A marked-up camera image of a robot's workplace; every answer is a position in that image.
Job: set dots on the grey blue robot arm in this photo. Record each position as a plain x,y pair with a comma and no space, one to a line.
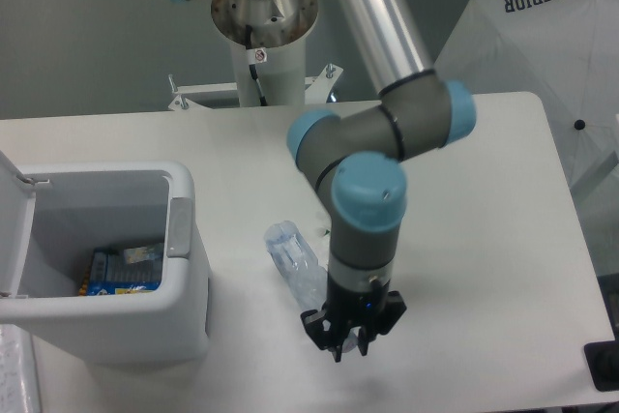
353,163

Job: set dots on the crushed clear plastic bottle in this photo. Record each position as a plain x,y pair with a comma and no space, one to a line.
298,265

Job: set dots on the white Superior umbrella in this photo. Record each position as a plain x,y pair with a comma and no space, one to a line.
563,51

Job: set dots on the white plastic trash can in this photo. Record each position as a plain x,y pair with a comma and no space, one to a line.
52,219

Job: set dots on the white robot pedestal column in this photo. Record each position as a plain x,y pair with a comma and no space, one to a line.
267,42

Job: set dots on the crumpled white paper wrapper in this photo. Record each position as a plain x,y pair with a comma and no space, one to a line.
323,224

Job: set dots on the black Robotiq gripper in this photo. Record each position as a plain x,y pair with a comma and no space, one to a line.
365,302

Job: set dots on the black device at edge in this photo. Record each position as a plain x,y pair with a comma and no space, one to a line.
602,361

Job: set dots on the blue snack package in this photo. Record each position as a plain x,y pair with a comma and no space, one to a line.
123,271

